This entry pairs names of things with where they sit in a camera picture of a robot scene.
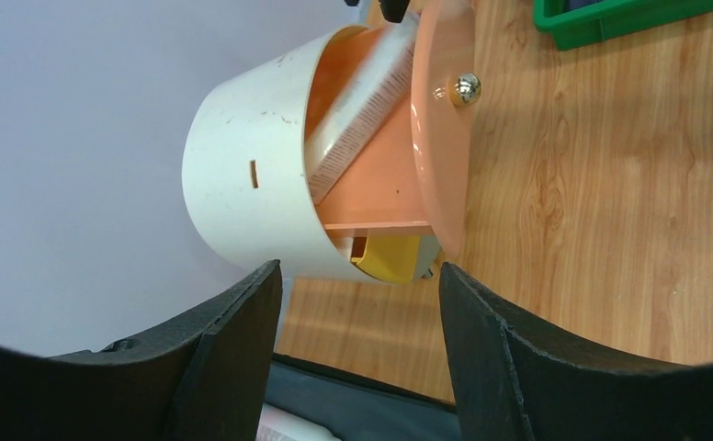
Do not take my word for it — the green plastic tray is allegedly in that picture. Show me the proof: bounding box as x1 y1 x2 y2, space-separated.
533 0 713 51

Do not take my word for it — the pink and teal kids suitcase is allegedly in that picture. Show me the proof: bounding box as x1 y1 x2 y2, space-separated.
265 354 462 440

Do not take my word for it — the round pastel mini drawer cabinet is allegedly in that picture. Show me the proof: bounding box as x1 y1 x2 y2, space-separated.
181 1 481 284

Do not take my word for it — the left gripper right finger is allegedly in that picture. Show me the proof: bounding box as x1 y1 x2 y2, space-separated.
438 263 713 440

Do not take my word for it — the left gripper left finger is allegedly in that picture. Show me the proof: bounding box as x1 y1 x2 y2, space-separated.
0 260 282 440

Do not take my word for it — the small white grey box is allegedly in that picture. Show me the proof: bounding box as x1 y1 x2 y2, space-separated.
304 13 420 204

